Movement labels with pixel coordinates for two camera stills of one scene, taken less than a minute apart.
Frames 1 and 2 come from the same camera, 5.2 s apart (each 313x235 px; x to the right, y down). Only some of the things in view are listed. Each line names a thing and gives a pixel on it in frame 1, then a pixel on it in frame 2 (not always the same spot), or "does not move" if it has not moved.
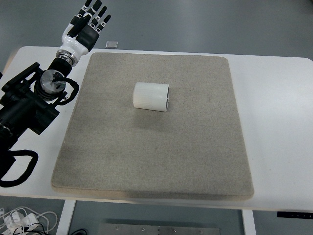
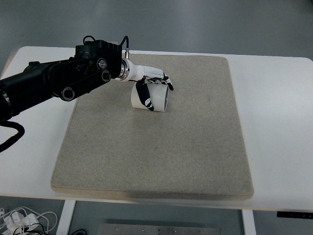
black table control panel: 295,214 does not move
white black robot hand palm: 79,45 → 130,71
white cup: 151,96 does not move
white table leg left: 62,228 does not move
